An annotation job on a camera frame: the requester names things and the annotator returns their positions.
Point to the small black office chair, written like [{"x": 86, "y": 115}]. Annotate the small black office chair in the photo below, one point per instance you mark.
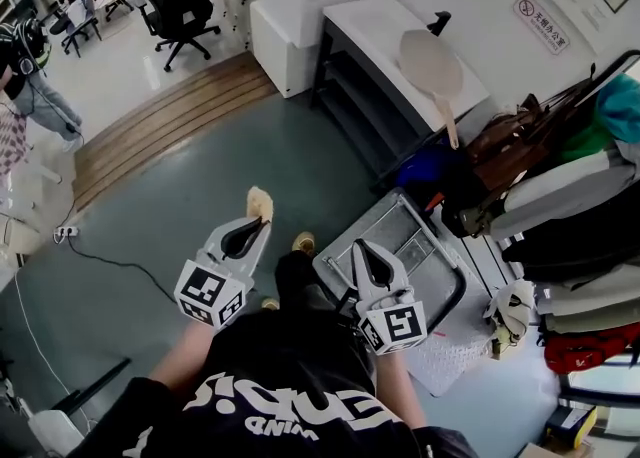
[{"x": 75, "y": 6}]

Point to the person's black printed shirt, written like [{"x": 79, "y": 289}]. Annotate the person's black printed shirt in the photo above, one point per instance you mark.
[{"x": 280, "y": 386}]

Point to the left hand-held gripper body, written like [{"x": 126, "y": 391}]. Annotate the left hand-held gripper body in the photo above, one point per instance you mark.
[{"x": 210, "y": 293}]

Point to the person's black trousers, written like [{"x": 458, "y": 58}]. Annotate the person's black trousers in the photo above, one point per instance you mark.
[{"x": 300, "y": 281}]

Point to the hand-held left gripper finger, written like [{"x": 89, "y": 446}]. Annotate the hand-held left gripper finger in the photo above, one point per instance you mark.
[
  {"x": 256, "y": 253},
  {"x": 226, "y": 230}
]

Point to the white top dark shelf cabinet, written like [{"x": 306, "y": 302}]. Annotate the white top dark shelf cabinet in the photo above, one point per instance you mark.
[{"x": 370, "y": 106}]

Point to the person's right forearm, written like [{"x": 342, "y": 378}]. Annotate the person's right forearm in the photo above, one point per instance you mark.
[{"x": 397, "y": 386}]

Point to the brown leather bag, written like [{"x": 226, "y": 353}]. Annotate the brown leather bag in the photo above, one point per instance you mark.
[{"x": 510, "y": 146}]

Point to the white power strip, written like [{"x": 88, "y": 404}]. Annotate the white power strip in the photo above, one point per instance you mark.
[{"x": 66, "y": 232}]

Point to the blue bag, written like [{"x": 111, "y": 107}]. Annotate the blue bag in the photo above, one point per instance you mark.
[{"x": 427, "y": 171}]

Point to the black clamp stand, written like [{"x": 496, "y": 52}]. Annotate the black clamp stand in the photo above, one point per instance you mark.
[{"x": 440, "y": 22}]

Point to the metal tread plate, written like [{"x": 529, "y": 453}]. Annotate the metal tread plate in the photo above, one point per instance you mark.
[{"x": 450, "y": 361}]

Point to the grey white jacket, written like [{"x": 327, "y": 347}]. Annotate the grey white jacket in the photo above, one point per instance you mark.
[{"x": 565, "y": 196}]

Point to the no smoking wall sign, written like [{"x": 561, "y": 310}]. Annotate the no smoking wall sign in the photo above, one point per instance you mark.
[{"x": 541, "y": 23}]

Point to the person's left forearm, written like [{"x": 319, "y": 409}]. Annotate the person's left forearm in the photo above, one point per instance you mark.
[{"x": 180, "y": 356}]

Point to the white box device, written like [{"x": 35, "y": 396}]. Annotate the white box device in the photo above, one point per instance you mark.
[{"x": 55, "y": 433}]

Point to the red bag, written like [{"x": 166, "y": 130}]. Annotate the red bag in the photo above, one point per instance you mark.
[{"x": 585, "y": 348}]

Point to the yellow sponge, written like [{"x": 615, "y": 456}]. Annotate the yellow sponge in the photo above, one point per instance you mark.
[{"x": 261, "y": 203}]

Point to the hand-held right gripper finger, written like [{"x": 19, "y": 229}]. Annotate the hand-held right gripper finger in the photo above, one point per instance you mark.
[
  {"x": 361, "y": 271},
  {"x": 392, "y": 271}
]

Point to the checkered cloth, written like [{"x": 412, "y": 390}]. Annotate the checkered cloth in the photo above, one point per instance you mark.
[{"x": 11, "y": 143}]

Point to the large white appliance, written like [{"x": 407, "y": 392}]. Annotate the large white appliance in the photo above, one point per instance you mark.
[{"x": 310, "y": 6}]

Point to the teal green garment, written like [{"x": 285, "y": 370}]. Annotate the teal green garment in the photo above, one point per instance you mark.
[{"x": 612, "y": 113}]

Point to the person's yellow shoe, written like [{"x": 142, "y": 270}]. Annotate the person's yellow shoe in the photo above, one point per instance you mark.
[
  {"x": 303, "y": 242},
  {"x": 270, "y": 304}
]

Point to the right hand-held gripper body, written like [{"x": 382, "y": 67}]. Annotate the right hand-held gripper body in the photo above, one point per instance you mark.
[{"x": 395, "y": 323}]

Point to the white crumpled cloth bag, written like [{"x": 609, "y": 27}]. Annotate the white crumpled cloth bag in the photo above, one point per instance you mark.
[{"x": 512, "y": 308}]

